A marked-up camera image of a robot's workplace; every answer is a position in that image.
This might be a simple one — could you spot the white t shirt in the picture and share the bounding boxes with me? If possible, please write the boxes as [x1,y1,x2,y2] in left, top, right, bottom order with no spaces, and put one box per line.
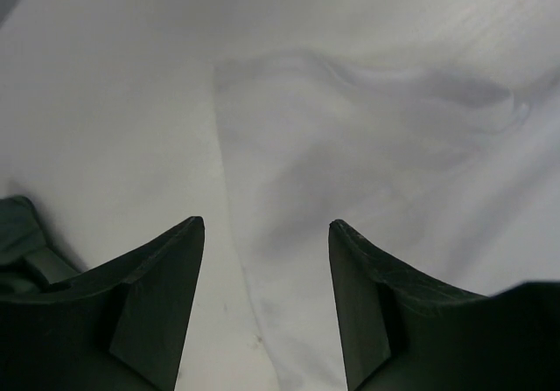
[1,0,559,390]

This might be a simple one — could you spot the grey t shirt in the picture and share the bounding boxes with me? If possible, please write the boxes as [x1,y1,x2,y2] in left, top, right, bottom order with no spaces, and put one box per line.
[1,196,80,296]

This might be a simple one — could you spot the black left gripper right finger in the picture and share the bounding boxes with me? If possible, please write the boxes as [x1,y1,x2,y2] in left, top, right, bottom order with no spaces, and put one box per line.
[328,220,559,390]

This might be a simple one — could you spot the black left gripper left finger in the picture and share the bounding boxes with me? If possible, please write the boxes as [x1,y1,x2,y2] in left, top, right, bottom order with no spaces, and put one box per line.
[1,216,205,390]

